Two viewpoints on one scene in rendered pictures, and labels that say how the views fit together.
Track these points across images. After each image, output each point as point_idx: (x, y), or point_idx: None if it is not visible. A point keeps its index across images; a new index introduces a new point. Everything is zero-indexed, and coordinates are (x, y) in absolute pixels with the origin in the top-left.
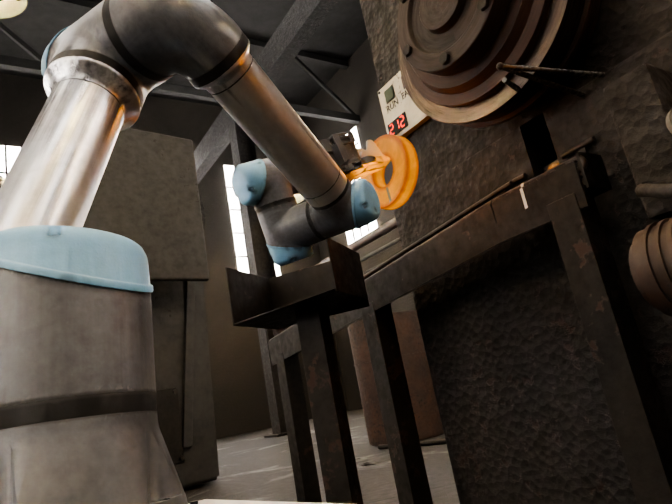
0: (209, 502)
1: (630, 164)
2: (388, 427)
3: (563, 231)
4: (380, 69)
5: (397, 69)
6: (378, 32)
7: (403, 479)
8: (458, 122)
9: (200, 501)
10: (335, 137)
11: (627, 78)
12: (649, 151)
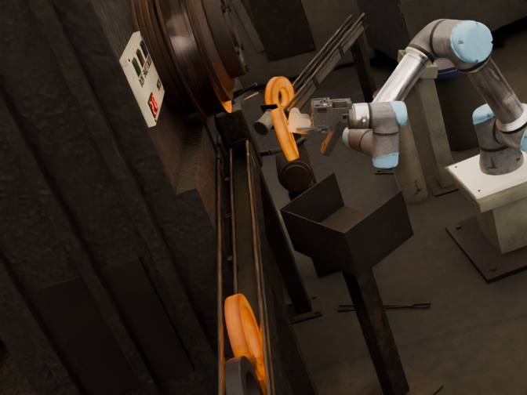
0: (474, 190)
1: (254, 144)
2: (304, 363)
3: (262, 176)
4: (107, 30)
5: (118, 41)
6: None
7: (316, 389)
8: (228, 111)
9: (477, 193)
10: (327, 99)
11: (242, 106)
12: (254, 139)
